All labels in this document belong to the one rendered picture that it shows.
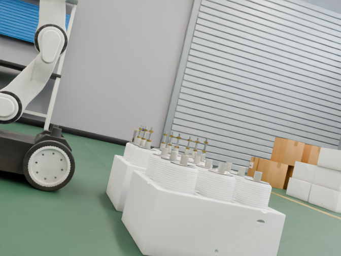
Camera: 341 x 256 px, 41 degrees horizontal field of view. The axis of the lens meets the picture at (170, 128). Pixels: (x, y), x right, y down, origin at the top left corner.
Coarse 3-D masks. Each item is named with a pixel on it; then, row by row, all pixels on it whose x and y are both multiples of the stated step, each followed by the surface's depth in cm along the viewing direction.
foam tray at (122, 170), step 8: (120, 160) 191; (112, 168) 208; (120, 168) 187; (128, 168) 174; (136, 168) 174; (144, 168) 175; (112, 176) 203; (120, 176) 182; (128, 176) 174; (112, 184) 197; (120, 184) 178; (128, 184) 174; (112, 192) 193; (120, 192) 174; (112, 200) 188; (120, 200) 173; (120, 208) 173
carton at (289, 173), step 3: (288, 165) 563; (288, 168) 562; (291, 168) 555; (288, 171) 560; (291, 171) 554; (288, 174) 558; (291, 174) 552; (288, 177) 557; (291, 177) 551; (285, 180) 562; (288, 180) 555; (285, 183) 560; (285, 186) 559
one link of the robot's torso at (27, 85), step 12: (48, 36) 195; (60, 36) 197; (48, 48) 195; (60, 48) 197; (36, 60) 195; (48, 60) 195; (24, 72) 197; (36, 72) 197; (48, 72) 198; (12, 84) 196; (24, 84) 197; (36, 84) 199; (12, 96) 195; (24, 96) 198; (24, 108) 198; (0, 120) 194; (12, 120) 196
